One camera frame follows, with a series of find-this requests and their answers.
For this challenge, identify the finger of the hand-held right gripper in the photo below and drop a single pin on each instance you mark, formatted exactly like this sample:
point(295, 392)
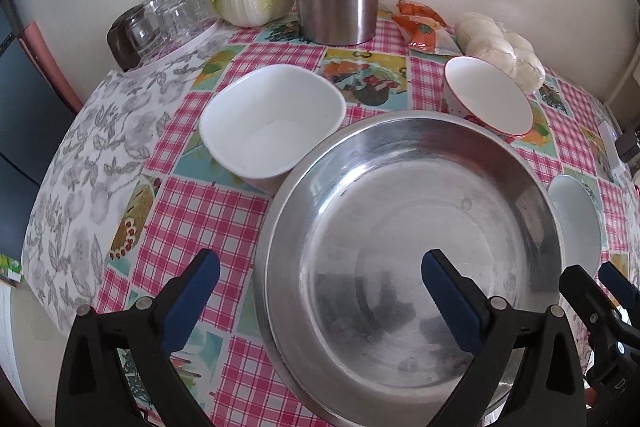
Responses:
point(620, 289)
point(587, 302)

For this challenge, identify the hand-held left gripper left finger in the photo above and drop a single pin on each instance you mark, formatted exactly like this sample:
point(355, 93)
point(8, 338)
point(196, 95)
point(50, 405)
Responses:
point(192, 299)

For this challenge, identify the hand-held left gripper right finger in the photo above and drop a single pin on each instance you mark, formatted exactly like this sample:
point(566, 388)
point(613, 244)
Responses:
point(450, 299)

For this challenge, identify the large steel basin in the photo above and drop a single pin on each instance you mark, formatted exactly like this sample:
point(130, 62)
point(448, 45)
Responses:
point(400, 187)

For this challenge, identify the white square bowl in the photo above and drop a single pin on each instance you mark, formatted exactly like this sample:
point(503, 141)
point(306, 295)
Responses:
point(270, 122)

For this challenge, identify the red-rimmed patterned bowl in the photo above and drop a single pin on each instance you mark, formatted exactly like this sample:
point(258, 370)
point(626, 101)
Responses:
point(487, 97)

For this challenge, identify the pink checked printed tablecloth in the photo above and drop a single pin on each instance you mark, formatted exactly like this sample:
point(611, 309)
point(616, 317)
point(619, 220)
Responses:
point(200, 217)

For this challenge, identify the white round bowl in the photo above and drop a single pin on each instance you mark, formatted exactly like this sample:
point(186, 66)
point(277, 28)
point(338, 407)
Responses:
point(575, 217)

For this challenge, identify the white power strip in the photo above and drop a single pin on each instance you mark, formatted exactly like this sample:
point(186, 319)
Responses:
point(609, 152)

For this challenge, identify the black charger plug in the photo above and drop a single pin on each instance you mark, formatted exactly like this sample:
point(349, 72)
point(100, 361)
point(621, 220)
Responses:
point(630, 147)

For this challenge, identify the grey floral cloth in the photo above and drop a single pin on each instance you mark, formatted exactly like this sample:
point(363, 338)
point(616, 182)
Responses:
point(95, 167)

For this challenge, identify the green printed box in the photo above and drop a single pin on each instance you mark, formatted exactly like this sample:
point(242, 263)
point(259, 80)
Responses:
point(9, 269)

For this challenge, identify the dark blue cabinet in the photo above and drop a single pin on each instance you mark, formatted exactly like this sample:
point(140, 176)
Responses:
point(25, 132)

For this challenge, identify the bag of white buns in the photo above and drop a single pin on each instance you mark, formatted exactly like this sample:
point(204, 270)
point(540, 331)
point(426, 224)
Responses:
point(500, 47)

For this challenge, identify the glass jars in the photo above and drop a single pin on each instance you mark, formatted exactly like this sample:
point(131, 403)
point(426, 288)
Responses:
point(120, 47)

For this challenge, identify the orange snack packet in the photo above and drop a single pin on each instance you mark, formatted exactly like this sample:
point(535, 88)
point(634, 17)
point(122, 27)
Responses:
point(430, 37)
point(417, 9)

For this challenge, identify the pink strip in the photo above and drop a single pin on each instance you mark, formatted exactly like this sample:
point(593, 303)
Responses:
point(47, 57)

